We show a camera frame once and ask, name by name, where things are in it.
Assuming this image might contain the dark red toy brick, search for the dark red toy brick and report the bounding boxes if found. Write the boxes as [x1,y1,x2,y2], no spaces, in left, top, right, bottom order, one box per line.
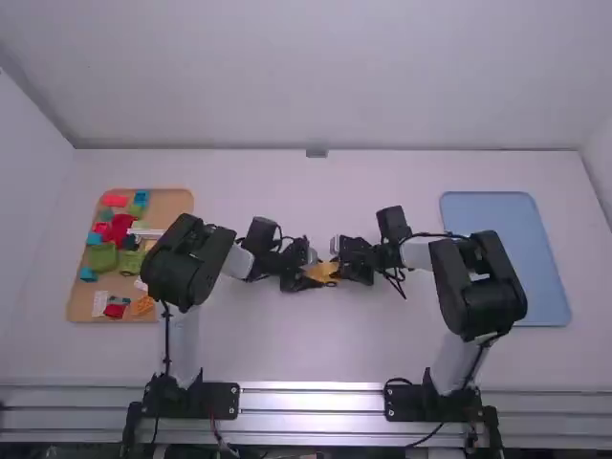
[105,213,138,248]

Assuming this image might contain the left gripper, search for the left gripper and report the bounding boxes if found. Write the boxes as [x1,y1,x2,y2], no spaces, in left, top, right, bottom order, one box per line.
[279,236,317,294]

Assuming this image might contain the silver rails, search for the silver rails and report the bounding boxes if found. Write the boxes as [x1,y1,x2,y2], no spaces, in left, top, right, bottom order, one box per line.
[0,380,612,448]

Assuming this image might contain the tan tray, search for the tan tray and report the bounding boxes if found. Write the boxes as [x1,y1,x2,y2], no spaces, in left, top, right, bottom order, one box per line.
[65,187,196,324]

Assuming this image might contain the blue mat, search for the blue mat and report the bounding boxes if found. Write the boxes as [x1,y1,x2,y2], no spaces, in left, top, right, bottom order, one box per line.
[438,190,574,329]

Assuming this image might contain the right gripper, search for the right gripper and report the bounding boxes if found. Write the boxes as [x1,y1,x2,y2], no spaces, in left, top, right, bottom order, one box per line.
[336,235,378,288]

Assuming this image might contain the black cable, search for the black cable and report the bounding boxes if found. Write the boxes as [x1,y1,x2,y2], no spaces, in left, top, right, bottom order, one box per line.
[273,224,308,250]
[382,267,408,301]
[120,401,144,455]
[408,229,474,241]
[404,419,469,449]
[160,298,176,380]

